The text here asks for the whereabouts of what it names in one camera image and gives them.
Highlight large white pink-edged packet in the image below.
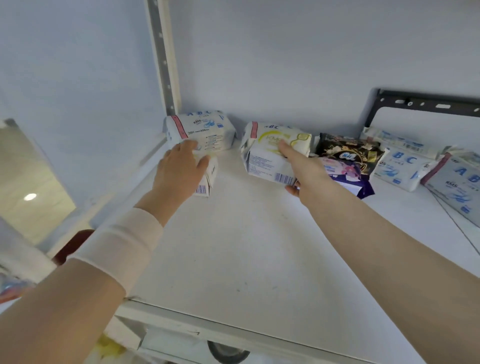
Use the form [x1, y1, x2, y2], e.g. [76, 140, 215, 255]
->
[420, 151, 480, 229]

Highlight person's right hand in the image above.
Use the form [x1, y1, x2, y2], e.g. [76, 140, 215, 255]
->
[278, 142, 340, 209]

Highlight white blue pad packet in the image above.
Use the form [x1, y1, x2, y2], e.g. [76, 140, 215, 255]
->
[370, 144, 438, 193]

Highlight person's left hand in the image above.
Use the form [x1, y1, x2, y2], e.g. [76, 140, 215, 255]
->
[135, 139, 210, 227]

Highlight black floral pad packet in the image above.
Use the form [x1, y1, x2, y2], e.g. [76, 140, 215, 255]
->
[314, 133, 386, 176]

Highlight colourful packet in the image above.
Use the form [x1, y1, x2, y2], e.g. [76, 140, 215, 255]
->
[0, 273, 35, 305]

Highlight yellow object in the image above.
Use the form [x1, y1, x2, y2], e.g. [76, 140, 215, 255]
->
[94, 334, 126, 362]

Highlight black round object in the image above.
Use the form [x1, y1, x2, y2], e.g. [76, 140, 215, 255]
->
[207, 340, 251, 364]

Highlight white perforated shelf upright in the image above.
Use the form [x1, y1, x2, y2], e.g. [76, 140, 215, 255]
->
[144, 0, 182, 118]

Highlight person's right forearm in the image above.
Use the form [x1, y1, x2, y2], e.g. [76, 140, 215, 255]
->
[300, 180, 480, 364]

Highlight long white pad packet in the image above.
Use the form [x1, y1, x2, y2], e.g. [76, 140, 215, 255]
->
[360, 126, 452, 161]

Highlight small white barcode packet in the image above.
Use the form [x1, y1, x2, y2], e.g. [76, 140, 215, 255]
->
[192, 155, 219, 198]

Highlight purple pink pad packet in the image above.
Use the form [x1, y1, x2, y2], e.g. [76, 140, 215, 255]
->
[319, 156, 376, 200]

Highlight white blue red-edged packet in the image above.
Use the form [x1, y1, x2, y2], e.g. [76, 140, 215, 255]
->
[165, 110, 237, 153]

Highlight dark red object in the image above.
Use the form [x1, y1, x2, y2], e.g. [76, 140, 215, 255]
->
[52, 229, 95, 267]

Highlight person's left forearm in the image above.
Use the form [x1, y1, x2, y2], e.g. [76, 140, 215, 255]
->
[0, 190, 166, 364]

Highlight white yellow pad packet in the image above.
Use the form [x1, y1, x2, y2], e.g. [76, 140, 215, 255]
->
[239, 121, 313, 187]

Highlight black metal wall bracket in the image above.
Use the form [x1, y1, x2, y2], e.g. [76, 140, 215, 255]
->
[364, 88, 480, 129]

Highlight white shelf front rail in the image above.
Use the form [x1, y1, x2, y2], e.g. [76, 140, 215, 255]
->
[114, 298, 377, 364]

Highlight white wrist wrap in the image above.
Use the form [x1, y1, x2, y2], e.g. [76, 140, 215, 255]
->
[67, 207, 164, 297]

